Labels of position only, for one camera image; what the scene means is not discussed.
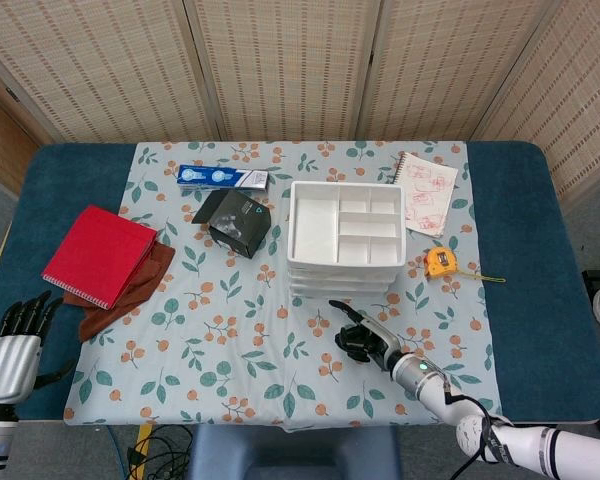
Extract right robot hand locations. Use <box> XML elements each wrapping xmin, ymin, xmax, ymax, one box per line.
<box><xmin>328</xmin><ymin>298</ymin><xmax>406</xmax><ymax>371</ymax></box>

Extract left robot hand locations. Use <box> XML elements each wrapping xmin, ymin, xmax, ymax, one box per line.
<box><xmin>0</xmin><ymin>289</ymin><xmax>76</xmax><ymax>405</ymax></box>

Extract white plastic drawer organizer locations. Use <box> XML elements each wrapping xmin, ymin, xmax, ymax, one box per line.
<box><xmin>285</xmin><ymin>180</ymin><xmax>409</xmax><ymax>301</ymax></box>

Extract yellow tape measure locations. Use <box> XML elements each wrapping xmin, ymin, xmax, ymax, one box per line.
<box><xmin>423</xmin><ymin>245</ymin><xmax>506</xmax><ymax>284</ymax></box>

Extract red spiral notebook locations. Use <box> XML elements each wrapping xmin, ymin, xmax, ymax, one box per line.
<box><xmin>41</xmin><ymin>204</ymin><xmax>159</xmax><ymax>312</ymax></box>

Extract blue padded seat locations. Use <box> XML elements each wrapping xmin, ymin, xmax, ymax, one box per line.
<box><xmin>187</xmin><ymin>424</ymin><xmax>401</xmax><ymax>480</ymax></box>

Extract spiral notepad with red drawings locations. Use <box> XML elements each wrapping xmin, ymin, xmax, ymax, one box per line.
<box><xmin>389</xmin><ymin>151</ymin><xmax>460</xmax><ymax>240</ymax></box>

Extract floral print tablecloth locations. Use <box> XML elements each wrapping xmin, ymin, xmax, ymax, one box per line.
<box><xmin>62</xmin><ymin>139</ymin><xmax>504</xmax><ymax>431</ymax></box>

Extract brown cloth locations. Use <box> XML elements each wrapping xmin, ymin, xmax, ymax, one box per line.
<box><xmin>62</xmin><ymin>242</ymin><xmax>177</xmax><ymax>343</ymax></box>

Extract black cardboard box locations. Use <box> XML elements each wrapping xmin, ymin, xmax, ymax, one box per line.
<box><xmin>191</xmin><ymin>189</ymin><xmax>274</xmax><ymax>260</ymax></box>

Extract wooden door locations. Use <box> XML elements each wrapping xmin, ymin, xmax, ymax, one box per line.
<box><xmin>0</xmin><ymin>74</ymin><xmax>41</xmax><ymax>196</ymax></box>

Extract blue toothpaste box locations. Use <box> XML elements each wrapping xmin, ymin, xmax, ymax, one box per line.
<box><xmin>176</xmin><ymin>164</ymin><xmax>271</xmax><ymax>194</ymax></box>

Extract woven folding screen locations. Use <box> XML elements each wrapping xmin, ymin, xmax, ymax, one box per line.
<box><xmin>0</xmin><ymin>0</ymin><xmax>600</xmax><ymax>211</ymax></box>

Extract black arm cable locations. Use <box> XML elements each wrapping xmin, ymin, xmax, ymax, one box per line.
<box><xmin>442</xmin><ymin>380</ymin><xmax>519</xmax><ymax>480</ymax></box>

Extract black floor cables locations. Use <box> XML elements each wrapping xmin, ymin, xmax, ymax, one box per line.
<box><xmin>127</xmin><ymin>424</ymin><xmax>196</xmax><ymax>480</ymax></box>

